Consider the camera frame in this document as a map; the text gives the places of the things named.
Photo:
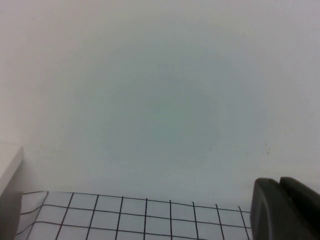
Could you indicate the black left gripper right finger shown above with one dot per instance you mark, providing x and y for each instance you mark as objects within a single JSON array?
[{"x": 305, "y": 215}]

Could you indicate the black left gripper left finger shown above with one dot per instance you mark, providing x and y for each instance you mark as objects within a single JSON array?
[{"x": 267, "y": 212}]

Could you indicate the white black-grid tablecloth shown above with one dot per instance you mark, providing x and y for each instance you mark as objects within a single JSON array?
[{"x": 150, "y": 220}]

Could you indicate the white side panel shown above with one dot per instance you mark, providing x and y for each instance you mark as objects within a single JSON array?
[{"x": 10, "y": 180}]

